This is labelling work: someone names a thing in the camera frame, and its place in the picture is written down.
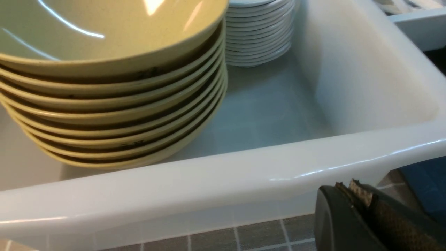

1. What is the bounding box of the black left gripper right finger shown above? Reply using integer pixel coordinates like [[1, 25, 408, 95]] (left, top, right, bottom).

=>
[[348, 179, 446, 251]]

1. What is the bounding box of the white spoon bin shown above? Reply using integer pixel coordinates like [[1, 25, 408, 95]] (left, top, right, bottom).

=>
[[374, 0, 446, 51]]

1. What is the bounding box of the large white plastic tub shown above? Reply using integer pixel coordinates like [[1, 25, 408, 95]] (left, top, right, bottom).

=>
[[1, 0, 445, 251]]

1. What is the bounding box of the stack of yellow-green bowls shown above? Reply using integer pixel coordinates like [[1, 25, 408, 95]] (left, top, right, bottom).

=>
[[1, 0, 229, 170]]

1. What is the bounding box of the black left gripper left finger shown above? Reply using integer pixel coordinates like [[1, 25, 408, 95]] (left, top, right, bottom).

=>
[[314, 185, 387, 251]]

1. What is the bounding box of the stack of white dishes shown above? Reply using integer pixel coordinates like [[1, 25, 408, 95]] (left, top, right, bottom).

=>
[[225, 0, 301, 67]]

